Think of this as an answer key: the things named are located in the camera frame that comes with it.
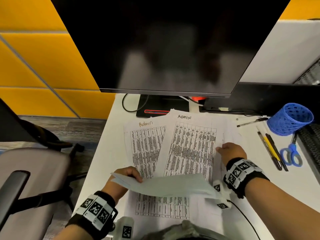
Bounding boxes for person's right hand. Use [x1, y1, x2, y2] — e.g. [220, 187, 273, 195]
[215, 142, 248, 167]

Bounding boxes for person's left hand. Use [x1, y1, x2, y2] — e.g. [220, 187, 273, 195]
[102, 166, 144, 198]

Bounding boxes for pale blue paper sheet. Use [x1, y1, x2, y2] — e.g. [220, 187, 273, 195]
[110, 172, 223, 201]

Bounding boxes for person's left forearm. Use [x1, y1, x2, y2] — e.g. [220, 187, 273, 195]
[53, 223, 94, 240]

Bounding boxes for person's right forearm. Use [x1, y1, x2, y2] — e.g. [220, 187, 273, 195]
[244, 177, 320, 240]

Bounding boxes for printed table paper sheet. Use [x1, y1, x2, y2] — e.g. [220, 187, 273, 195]
[124, 190, 227, 236]
[153, 109, 243, 184]
[123, 117, 168, 181]

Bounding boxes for right wrist band with markers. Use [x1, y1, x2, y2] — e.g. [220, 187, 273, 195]
[223, 157, 270, 199]

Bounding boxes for wrist band with markers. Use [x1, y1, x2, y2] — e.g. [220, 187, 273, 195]
[223, 157, 270, 199]
[65, 190, 119, 240]

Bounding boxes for black ballpoint pen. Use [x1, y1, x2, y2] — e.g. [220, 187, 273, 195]
[236, 117, 269, 128]

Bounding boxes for white pen with black tip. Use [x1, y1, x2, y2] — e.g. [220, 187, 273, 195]
[256, 126, 282, 171]

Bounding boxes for yellow pencil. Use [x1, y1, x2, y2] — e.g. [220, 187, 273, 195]
[262, 134, 283, 171]

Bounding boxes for left wrist band with markers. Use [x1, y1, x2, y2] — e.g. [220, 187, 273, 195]
[65, 190, 119, 240]

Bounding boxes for black marker pen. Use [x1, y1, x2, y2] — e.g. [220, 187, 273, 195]
[265, 133, 289, 172]

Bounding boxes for black flat device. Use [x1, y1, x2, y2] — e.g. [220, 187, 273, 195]
[203, 82, 320, 117]

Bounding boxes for black monitor stand base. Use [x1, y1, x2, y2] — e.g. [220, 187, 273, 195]
[136, 94, 190, 118]

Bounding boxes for blue mesh pen holder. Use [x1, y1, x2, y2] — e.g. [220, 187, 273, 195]
[267, 103, 314, 136]

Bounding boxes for person's grey clothing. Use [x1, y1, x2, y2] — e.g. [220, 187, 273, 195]
[147, 220, 225, 240]

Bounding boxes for black mesh organiser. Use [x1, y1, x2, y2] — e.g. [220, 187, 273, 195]
[297, 123, 320, 186]

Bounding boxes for grey office chair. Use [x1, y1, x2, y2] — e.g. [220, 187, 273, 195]
[0, 147, 88, 240]

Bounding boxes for white partition panel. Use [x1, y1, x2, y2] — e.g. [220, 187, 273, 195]
[239, 19, 320, 84]

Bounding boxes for grey mesh tray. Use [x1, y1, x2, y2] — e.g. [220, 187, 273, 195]
[294, 59, 320, 85]

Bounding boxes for black computer monitor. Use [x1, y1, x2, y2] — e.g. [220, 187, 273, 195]
[49, 0, 292, 98]

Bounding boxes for black office chair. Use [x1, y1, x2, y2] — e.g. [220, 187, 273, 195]
[0, 97, 85, 158]

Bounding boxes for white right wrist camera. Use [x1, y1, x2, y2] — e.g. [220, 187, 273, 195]
[212, 179, 232, 210]

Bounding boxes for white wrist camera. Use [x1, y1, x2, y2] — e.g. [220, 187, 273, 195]
[114, 217, 135, 240]
[212, 179, 232, 210]

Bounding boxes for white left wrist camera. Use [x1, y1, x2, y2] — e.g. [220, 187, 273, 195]
[114, 217, 135, 240]

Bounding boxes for blue-handled scissors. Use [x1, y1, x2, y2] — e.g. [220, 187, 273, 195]
[280, 132, 303, 167]

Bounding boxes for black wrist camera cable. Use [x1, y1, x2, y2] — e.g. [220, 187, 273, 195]
[226, 199, 261, 240]

